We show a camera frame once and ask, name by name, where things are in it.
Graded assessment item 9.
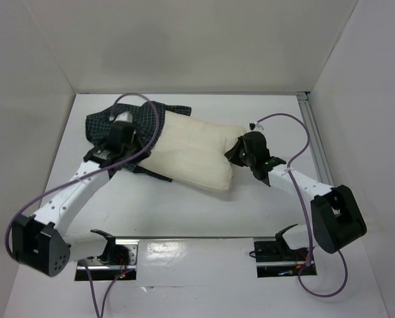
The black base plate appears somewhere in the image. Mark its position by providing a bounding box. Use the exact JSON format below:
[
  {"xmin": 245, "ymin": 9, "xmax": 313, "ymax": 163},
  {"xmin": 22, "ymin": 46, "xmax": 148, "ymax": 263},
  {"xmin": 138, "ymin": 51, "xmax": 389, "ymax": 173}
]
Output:
[
  {"xmin": 74, "ymin": 239, "xmax": 139, "ymax": 282},
  {"xmin": 249, "ymin": 238, "xmax": 308, "ymax": 278}
]

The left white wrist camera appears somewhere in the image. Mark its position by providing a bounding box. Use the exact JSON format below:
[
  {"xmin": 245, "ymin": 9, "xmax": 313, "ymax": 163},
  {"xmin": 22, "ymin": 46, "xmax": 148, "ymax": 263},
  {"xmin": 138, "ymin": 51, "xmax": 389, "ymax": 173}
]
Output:
[{"xmin": 114, "ymin": 111, "xmax": 133, "ymax": 123}]

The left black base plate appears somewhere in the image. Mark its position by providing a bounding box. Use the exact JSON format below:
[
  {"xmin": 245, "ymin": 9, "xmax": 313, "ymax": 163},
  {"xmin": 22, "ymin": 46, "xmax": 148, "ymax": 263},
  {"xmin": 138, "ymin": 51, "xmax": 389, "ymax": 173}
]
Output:
[{"xmin": 74, "ymin": 239, "xmax": 139, "ymax": 282}]

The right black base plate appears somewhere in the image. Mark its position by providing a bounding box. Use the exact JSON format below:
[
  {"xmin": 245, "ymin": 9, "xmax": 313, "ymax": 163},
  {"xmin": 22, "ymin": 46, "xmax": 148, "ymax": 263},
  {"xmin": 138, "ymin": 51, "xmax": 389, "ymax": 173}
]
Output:
[{"xmin": 249, "ymin": 238, "xmax": 308, "ymax": 278}]

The cream white pillow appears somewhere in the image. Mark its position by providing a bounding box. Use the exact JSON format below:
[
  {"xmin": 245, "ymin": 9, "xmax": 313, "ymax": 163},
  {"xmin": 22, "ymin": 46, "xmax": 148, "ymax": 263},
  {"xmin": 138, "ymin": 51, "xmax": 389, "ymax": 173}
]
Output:
[{"xmin": 139, "ymin": 111, "xmax": 246, "ymax": 192}]

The dark blue checkered pillowcase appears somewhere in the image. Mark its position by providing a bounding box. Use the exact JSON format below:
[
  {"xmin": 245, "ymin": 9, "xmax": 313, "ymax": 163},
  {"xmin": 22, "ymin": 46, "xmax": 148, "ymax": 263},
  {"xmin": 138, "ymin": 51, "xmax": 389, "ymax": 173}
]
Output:
[{"xmin": 85, "ymin": 101, "xmax": 192, "ymax": 182}]

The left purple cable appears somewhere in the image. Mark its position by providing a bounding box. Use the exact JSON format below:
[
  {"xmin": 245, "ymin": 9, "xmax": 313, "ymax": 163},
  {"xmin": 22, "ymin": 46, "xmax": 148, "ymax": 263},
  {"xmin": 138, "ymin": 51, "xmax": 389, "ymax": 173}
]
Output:
[{"xmin": 5, "ymin": 93, "xmax": 160, "ymax": 318}]

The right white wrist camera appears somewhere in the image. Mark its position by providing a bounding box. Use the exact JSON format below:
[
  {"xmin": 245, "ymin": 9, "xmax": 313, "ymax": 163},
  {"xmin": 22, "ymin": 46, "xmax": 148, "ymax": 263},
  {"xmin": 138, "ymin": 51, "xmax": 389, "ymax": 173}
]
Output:
[{"xmin": 249, "ymin": 122, "xmax": 264, "ymax": 131}]

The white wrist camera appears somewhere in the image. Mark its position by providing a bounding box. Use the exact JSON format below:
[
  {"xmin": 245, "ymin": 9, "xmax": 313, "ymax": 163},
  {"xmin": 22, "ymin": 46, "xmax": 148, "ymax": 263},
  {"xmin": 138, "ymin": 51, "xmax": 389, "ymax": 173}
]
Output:
[
  {"xmin": 249, "ymin": 122, "xmax": 264, "ymax": 131},
  {"xmin": 114, "ymin": 111, "xmax": 133, "ymax": 123}
]

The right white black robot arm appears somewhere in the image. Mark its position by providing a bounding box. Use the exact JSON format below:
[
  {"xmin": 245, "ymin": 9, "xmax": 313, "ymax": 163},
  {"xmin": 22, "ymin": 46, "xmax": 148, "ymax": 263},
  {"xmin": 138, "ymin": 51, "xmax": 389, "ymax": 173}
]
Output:
[{"xmin": 225, "ymin": 131, "xmax": 367, "ymax": 260}]

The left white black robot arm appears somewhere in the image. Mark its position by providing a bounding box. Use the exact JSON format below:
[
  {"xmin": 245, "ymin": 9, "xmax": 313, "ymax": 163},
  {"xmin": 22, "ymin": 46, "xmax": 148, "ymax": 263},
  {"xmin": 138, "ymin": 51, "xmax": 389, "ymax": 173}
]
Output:
[{"xmin": 10, "ymin": 121, "xmax": 150, "ymax": 277}]

